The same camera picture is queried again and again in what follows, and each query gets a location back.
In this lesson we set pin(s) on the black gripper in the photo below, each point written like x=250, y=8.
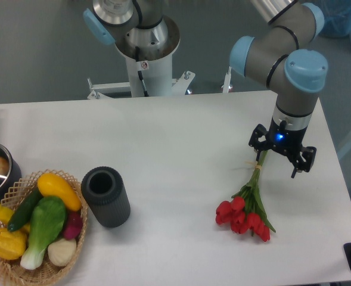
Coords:
x=285, y=136

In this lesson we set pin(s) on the blue plastic bag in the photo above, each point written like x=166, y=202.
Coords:
x=337, y=19

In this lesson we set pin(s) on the dark grey ribbed vase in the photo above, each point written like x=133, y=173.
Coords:
x=104, y=191

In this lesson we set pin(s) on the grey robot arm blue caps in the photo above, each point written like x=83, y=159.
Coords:
x=279, y=60

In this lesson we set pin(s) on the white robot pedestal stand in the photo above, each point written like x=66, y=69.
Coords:
x=148, y=56

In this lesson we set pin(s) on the green bok choy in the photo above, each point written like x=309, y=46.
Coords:
x=47, y=221

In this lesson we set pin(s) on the woven wicker basket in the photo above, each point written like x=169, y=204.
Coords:
x=11, y=273

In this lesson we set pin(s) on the white garlic bulb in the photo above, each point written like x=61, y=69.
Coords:
x=62, y=251

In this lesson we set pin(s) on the yellow squash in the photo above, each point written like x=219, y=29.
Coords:
x=50, y=184

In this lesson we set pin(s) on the purple radish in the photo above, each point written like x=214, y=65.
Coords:
x=73, y=226

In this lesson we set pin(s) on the yellow bell pepper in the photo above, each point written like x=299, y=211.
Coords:
x=12, y=244

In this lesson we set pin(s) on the green cucumber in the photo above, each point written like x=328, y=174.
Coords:
x=24, y=212

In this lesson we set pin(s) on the small yellow gourd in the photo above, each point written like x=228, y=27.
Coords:
x=2, y=213

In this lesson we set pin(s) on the red tulip bouquet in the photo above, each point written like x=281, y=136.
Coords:
x=245, y=211

